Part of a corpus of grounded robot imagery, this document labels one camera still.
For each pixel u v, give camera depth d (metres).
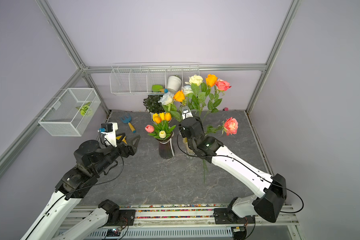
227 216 0.66
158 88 0.99
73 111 0.84
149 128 0.71
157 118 0.75
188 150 0.88
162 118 0.77
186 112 0.58
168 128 0.81
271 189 0.40
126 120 1.16
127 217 0.73
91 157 0.45
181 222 0.74
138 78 0.97
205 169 0.91
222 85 0.70
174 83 0.92
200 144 0.53
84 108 0.81
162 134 0.68
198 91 0.72
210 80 0.74
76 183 0.43
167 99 0.71
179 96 0.75
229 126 0.63
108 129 0.53
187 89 0.73
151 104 0.99
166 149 0.88
